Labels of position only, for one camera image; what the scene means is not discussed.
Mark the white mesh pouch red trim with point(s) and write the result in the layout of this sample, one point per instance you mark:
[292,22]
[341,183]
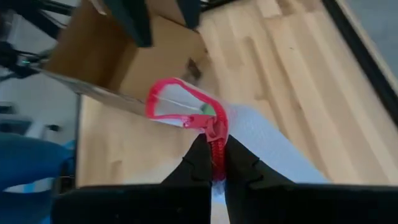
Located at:
[264,140]

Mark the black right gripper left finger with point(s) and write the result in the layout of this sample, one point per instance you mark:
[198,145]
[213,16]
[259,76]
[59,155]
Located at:
[186,193]

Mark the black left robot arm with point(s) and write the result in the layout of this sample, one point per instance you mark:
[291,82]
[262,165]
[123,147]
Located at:
[12,62]

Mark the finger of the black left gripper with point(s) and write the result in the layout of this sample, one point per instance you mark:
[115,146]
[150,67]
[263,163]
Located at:
[130,21]
[189,12]

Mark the taped brown cardboard box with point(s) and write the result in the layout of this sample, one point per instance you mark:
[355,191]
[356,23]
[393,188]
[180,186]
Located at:
[161,62]

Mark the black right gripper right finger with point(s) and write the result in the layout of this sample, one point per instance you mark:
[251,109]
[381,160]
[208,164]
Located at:
[248,193]

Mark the green white box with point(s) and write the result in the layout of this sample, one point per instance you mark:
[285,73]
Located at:
[207,109]

